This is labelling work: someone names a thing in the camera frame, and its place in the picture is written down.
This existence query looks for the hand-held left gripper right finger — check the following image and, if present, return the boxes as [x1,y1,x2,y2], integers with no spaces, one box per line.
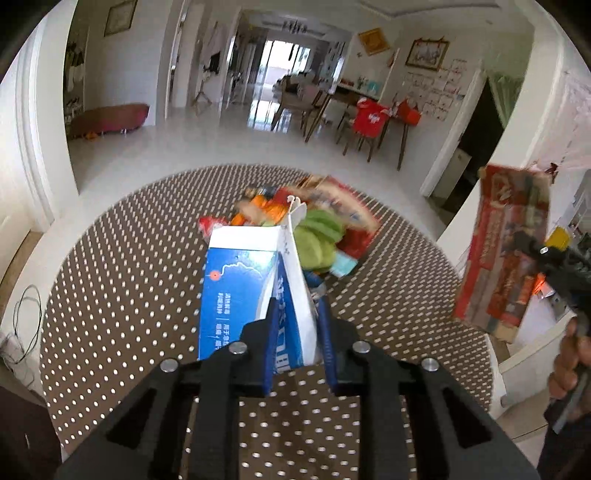
[320,296,542,480]

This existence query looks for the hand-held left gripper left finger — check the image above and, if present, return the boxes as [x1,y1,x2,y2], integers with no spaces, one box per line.
[55,299,284,480]

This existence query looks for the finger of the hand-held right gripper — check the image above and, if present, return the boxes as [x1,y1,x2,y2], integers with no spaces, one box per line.
[510,228,553,274]

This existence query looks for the red cardboard box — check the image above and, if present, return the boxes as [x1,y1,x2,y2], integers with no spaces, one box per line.
[454,164,553,343]

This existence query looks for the blue and white carton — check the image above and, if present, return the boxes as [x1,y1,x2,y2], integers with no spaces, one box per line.
[198,203,325,370]

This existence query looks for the person's right forearm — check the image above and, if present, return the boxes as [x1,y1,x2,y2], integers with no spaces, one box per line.
[538,418,583,480]

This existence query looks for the person's right hand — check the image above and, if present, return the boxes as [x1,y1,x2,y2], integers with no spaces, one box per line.
[549,318,583,403]

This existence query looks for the yellow box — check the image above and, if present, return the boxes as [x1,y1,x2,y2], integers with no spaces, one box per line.
[545,226,572,250]

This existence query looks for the light blue wrapper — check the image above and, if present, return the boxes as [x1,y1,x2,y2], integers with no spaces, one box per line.
[331,253,359,278]

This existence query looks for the white cabinet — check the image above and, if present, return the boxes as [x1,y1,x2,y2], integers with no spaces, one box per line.
[433,149,472,200]

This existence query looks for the green wrapper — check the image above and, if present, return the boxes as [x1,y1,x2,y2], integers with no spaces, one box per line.
[293,210,348,273]

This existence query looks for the pink lace door curtain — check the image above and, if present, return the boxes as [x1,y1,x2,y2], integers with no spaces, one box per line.
[547,69,591,168]

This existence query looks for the small red packet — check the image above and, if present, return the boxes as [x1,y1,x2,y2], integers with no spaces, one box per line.
[198,216,228,241]

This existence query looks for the orange snack packet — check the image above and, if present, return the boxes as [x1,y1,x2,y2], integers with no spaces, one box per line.
[231,185,288,227]

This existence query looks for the large red snack bag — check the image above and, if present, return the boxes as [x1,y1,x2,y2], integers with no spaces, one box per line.
[300,174,382,265]

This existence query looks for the green door curtain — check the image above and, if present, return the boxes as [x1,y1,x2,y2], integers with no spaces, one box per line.
[487,73,523,136]

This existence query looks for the round table, dotted brown cloth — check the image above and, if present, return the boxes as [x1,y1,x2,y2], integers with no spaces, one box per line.
[39,164,495,480]

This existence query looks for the wooden dining chair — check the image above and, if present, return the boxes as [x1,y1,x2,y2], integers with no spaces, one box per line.
[341,98,389,163]

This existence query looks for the red shirt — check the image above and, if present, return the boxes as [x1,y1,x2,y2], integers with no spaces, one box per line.
[353,98,389,138]

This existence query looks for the wooden dining table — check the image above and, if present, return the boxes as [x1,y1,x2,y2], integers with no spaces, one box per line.
[304,84,416,171]

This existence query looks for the grey dining chair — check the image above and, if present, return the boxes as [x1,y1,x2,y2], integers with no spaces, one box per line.
[271,85,325,133]

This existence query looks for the tripod stand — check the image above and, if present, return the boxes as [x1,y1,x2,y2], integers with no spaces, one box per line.
[191,68,213,110]

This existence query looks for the dark red cushioned bench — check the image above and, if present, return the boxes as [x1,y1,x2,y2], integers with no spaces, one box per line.
[67,103,151,138]

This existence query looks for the hanging clothes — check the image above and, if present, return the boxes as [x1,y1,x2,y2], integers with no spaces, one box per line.
[65,41,89,94]

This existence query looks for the small framed picture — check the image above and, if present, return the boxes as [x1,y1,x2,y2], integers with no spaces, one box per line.
[104,0,138,37]

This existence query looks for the wall paper sheets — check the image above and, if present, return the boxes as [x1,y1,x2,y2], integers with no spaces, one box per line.
[403,59,468,121]

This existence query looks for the framed wall painting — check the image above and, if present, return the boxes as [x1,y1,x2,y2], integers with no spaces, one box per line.
[406,39,450,71]

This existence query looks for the black cable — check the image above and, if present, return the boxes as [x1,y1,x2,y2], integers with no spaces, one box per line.
[0,285,44,393]

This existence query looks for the gold diamond wall decoration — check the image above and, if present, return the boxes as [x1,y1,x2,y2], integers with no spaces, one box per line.
[358,28,388,56]

